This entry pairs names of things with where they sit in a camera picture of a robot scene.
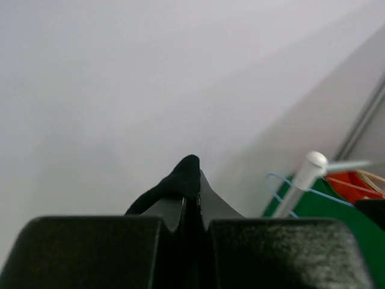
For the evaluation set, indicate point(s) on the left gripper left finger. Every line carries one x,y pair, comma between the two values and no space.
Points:
133,251

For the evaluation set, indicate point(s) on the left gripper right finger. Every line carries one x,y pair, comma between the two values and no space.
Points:
275,253

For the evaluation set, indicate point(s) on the blue wire hanger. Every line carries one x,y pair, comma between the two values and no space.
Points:
320,201

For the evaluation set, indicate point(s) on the black t shirt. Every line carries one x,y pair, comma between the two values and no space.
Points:
183,181

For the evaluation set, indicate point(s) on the green t shirt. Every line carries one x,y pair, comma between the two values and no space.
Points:
361,225

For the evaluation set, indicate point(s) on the orange t shirt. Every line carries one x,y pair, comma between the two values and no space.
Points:
351,187

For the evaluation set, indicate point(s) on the silver clothes rack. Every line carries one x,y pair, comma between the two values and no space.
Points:
314,166

